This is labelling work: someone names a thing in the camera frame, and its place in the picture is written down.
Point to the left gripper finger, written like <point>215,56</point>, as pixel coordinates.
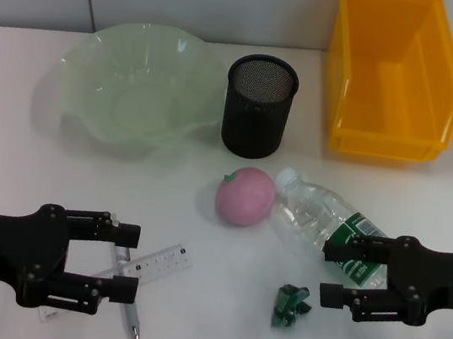
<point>123,289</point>

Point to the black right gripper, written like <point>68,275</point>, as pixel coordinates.
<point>436,277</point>

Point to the clear water bottle green label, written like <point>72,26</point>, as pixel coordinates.
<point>310,207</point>

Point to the pink toy peach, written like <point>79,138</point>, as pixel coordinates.
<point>245,198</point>

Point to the silver ballpoint pen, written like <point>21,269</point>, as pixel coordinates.
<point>131,319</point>

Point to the transparent plastic ruler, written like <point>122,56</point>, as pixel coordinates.
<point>166,260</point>

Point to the green glass fruit bowl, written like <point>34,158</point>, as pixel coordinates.
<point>135,96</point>

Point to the black mesh pen holder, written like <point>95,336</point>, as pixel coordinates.
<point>256,114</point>

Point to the yellow plastic bin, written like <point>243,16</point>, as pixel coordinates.
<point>388,117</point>

